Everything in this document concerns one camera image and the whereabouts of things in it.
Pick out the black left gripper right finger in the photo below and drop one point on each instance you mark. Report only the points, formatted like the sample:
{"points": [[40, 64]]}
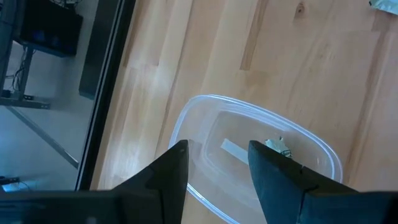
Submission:
{"points": [[273, 180]]}

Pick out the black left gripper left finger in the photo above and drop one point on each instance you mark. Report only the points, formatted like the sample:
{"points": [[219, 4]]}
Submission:
{"points": [[174, 174]]}

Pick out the rectangular clear plastic container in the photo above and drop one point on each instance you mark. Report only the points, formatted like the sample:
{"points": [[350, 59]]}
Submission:
{"points": [[202, 124]]}

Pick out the green printed packet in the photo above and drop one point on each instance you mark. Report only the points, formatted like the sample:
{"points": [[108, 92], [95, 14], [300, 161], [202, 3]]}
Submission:
{"points": [[385, 6], [275, 144]]}

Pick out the grey metal stand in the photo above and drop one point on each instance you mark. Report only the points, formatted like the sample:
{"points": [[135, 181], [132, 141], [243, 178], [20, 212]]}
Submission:
{"points": [[25, 104]]}

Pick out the black computer box blue light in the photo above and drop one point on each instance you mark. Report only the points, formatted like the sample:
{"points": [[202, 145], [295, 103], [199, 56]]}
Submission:
{"points": [[49, 28]]}

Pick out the black metal table frame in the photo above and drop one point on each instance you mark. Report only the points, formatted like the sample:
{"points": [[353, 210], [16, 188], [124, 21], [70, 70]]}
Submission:
{"points": [[94, 140]]}

